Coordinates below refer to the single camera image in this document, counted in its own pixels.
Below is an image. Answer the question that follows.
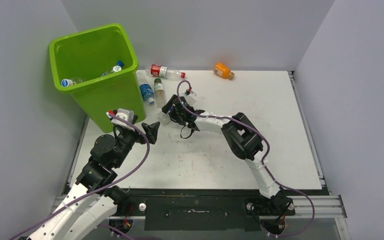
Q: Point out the clear crushed bottle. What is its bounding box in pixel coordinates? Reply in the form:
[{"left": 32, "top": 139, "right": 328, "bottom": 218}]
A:
[{"left": 61, "top": 77, "right": 85, "bottom": 88}]

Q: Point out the green plastic bin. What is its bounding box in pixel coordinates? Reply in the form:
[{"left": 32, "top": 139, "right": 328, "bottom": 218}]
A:
[{"left": 49, "top": 23, "right": 146, "bottom": 133}]

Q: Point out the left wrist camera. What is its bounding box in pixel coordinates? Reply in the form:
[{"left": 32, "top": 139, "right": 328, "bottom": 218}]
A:
[{"left": 106, "top": 108, "right": 136, "bottom": 134}]

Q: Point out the green cap white label bottle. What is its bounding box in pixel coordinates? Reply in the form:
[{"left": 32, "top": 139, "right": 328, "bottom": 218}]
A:
[{"left": 153, "top": 78, "right": 167, "bottom": 108}]

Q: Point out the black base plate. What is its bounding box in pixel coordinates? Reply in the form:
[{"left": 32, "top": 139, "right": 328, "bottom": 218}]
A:
[{"left": 62, "top": 188, "right": 296, "bottom": 232}]

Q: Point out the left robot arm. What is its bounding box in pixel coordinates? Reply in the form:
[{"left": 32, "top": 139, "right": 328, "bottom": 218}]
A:
[{"left": 25, "top": 122, "right": 160, "bottom": 240}]

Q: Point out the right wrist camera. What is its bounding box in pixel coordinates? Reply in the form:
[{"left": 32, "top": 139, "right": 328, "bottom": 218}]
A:
[{"left": 182, "top": 89, "right": 198, "bottom": 106}]

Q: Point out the pepsi bottle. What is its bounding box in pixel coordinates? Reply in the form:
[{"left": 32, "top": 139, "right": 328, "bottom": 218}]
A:
[{"left": 156, "top": 111, "right": 172, "bottom": 125}]

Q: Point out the large orange tea bottle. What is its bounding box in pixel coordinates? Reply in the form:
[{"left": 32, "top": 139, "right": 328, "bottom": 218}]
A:
[{"left": 111, "top": 65, "right": 122, "bottom": 73}]

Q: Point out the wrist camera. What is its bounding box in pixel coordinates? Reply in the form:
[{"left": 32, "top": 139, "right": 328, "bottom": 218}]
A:
[
  {"left": 106, "top": 108, "right": 136, "bottom": 134},
  {"left": 182, "top": 89, "right": 198, "bottom": 106}
]

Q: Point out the blue label blue cap bottle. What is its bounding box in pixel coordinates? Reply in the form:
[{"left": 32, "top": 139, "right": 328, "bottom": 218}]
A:
[{"left": 100, "top": 60, "right": 125, "bottom": 77}]

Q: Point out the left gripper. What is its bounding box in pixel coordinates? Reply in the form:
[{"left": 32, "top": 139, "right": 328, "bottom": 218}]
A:
[{"left": 112, "top": 115, "right": 159, "bottom": 168}]

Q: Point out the aluminium table edge rail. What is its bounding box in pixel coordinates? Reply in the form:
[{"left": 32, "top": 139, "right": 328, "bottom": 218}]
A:
[{"left": 287, "top": 70, "right": 348, "bottom": 220}]

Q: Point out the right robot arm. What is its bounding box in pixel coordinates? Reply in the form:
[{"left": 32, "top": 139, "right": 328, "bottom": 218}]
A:
[{"left": 157, "top": 95, "right": 295, "bottom": 217}]

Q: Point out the red label clear bottle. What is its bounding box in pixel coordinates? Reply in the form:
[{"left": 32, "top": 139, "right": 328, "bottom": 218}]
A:
[{"left": 145, "top": 64, "right": 186, "bottom": 81}]

